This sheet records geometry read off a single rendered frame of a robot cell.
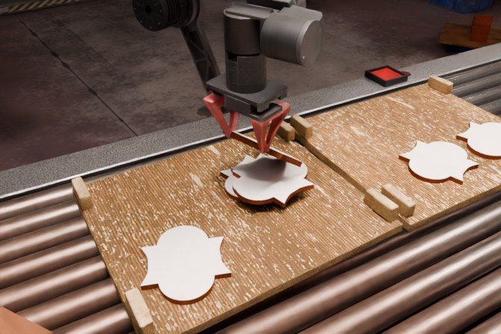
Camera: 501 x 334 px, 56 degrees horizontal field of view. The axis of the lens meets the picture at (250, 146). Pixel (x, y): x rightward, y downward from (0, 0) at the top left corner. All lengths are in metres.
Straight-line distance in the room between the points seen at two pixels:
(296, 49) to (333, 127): 0.43
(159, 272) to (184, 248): 0.05
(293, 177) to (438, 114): 0.42
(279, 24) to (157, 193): 0.36
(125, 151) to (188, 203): 0.23
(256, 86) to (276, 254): 0.24
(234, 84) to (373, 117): 0.45
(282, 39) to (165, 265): 0.33
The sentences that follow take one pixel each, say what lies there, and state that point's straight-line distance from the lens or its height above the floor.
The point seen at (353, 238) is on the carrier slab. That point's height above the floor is 0.94.
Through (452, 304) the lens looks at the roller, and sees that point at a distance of 0.69.
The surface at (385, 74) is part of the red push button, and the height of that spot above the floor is 0.93.
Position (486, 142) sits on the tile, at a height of 0.95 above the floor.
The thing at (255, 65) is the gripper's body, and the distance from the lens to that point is 0.63.
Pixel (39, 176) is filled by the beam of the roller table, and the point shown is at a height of 0.92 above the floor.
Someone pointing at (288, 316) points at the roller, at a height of 0.92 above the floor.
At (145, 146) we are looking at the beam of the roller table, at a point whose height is 0.92.
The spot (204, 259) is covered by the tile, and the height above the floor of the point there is 0.95.
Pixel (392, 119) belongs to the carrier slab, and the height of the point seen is 0.94.
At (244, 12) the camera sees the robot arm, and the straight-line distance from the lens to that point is 0.62.
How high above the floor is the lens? 1.42
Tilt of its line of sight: 33 degrees down
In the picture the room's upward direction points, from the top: straight up
